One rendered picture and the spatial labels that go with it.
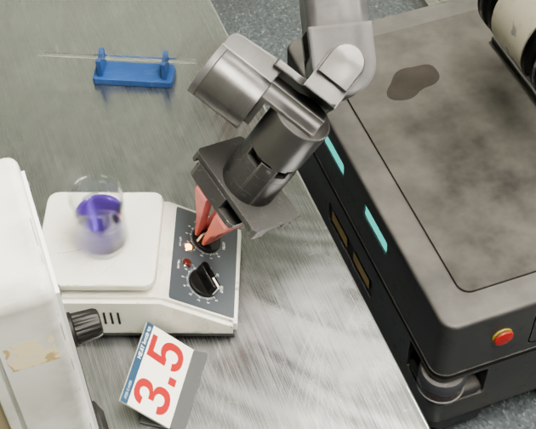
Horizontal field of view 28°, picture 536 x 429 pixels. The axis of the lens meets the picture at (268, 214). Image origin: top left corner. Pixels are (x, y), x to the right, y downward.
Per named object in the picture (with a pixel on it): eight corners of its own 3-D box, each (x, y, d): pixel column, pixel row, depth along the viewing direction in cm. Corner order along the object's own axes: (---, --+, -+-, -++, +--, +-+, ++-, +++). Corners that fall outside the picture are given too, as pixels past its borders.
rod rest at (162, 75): (176, 70, 135) (173, 48, 132) (172, 88, 133) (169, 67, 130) (98, 65, 135) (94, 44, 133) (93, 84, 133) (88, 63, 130)
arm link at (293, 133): (323, 144, 94) (344, 112, 98) (261, 96, 93) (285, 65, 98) (284, 189, 98) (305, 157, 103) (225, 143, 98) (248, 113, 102)
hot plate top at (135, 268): (165, 197, 111) (164, 191, 110) (155, 291, 103) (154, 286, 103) (49, 197, 111) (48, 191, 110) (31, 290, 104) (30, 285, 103)
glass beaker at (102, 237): (67, 248, 106) (53, 196, 100) (102, 214, 109) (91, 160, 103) (113, 276, 104) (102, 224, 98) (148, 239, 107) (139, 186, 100)
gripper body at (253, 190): (246, 243, 101) (285, 199, 96) (187, 160, 104) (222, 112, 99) (291, 225, 106) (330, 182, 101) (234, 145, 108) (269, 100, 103)
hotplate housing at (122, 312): (242, 239, 117) (239, 192, 111) (237, 340, 109) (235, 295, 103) (40, 239, 118) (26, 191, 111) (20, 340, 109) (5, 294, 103)
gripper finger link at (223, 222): (194, 270, 107) (238, 218, 101) (156, 214, 109) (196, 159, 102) (241, 250, 112) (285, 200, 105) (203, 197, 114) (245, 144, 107)
